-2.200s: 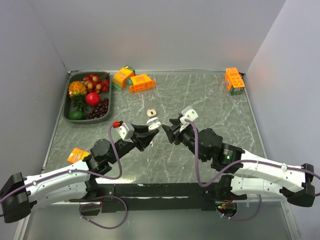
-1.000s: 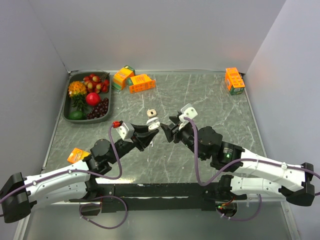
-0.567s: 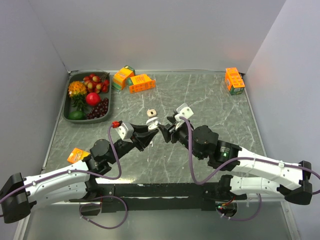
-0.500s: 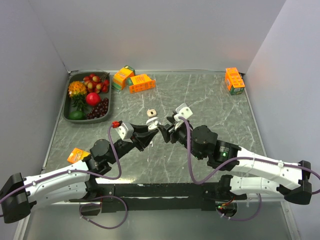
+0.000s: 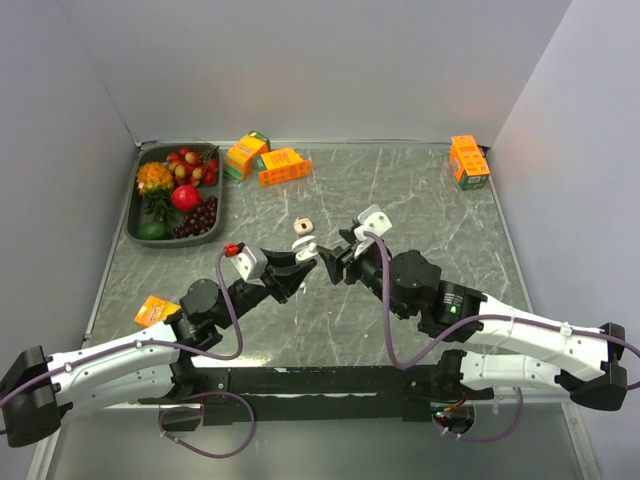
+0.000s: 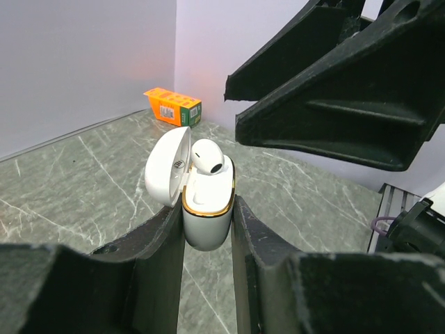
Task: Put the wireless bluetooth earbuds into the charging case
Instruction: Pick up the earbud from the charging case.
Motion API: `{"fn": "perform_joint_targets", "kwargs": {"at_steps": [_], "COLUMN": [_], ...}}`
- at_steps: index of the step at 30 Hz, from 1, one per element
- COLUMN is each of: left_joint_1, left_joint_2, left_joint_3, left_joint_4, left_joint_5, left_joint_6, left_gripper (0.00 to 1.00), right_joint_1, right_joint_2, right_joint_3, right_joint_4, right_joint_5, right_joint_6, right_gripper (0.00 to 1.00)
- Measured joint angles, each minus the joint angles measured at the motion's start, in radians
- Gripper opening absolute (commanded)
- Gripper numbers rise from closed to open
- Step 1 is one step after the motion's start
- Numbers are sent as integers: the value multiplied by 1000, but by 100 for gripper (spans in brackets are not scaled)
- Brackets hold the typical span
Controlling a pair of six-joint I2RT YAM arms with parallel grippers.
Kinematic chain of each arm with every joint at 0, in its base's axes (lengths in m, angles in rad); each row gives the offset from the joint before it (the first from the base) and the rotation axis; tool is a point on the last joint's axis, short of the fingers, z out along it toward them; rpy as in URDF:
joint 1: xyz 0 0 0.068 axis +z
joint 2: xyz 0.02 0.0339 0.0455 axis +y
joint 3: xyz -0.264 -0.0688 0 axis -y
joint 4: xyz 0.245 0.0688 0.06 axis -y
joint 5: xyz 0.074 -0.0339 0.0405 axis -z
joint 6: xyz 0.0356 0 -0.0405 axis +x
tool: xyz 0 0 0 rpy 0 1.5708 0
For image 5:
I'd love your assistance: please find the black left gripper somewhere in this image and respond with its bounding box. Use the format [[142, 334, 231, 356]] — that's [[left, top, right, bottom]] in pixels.
[[215, 247, 316, 329]]

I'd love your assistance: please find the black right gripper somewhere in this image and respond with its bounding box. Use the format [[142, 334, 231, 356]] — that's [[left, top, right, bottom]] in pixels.
[[315, 227, 411, 319]]

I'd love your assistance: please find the white earbud charging case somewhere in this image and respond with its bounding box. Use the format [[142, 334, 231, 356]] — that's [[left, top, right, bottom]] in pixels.
[[291, 235, 318, 263]]

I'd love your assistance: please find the beige earbud charging case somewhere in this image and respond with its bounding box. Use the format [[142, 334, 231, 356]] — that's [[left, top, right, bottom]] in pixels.
[[293, 217, 315, 237]]

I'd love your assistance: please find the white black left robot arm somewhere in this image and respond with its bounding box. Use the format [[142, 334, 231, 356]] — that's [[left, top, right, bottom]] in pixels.
[[1, 243, 317, 448]]

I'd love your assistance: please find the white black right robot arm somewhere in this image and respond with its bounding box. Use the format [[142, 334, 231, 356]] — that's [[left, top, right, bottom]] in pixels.
[[317, 233, 635, 411]]

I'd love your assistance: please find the dark red grape bunch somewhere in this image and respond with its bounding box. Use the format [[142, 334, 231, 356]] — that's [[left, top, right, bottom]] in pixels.
[[173, 195, 218, 239]]

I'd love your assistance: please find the orange carton lying back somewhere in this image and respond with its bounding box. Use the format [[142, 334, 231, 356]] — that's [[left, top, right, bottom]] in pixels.
[[253, 147, 312, 187]]

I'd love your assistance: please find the red apple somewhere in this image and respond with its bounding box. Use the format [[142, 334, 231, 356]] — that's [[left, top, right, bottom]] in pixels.
[[171, 185, 202, 213]]

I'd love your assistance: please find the orange green carton upright back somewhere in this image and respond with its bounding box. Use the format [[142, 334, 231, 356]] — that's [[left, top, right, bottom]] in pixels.
[[223, 130, 271, 182]]

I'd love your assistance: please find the orange green carton near left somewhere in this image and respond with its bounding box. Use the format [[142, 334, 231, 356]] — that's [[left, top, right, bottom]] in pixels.
[[134, 296, 180, 328]]

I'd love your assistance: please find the green avocado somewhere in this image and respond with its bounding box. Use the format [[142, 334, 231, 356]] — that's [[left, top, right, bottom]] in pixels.
[[136, 221, 171, 241]]

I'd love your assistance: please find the orange green carton right corner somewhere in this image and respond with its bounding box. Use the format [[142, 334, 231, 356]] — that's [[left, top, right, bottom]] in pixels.
[[449, 135, 490, 190]]

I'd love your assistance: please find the orange spiky fruit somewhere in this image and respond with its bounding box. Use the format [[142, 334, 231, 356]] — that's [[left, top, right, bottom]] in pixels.
[[135, 162, 174, 197]]

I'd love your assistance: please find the dark green fruit tray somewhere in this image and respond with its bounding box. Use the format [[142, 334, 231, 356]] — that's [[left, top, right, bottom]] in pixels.
[[126, 143, 224, 248]]

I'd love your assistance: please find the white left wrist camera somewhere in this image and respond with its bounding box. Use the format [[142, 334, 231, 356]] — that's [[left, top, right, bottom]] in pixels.
[[224, 243, 268, 287]]

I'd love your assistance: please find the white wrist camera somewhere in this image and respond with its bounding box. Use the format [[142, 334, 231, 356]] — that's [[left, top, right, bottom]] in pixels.
[[353, 204, 392, 258], [224, 243, 268, 287]]

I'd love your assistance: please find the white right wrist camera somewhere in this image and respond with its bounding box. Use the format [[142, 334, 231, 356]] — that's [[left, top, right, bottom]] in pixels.
[[353, 204, 392, 258]]

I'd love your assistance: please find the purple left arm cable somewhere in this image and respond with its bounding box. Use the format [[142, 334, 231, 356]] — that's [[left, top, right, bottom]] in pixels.
[[0, 249, 256, 459]]

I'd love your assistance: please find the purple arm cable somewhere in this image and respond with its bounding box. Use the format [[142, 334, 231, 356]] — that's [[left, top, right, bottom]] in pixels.
[[363, 230, 640, 444], [0, 249, 256, 459]]

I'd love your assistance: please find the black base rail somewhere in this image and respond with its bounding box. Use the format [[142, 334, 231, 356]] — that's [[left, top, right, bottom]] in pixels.
[[137, 363, 496, 427]]

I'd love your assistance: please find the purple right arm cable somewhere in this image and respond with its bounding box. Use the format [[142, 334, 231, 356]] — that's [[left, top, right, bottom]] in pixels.
[[363, 230, 640, 444]]

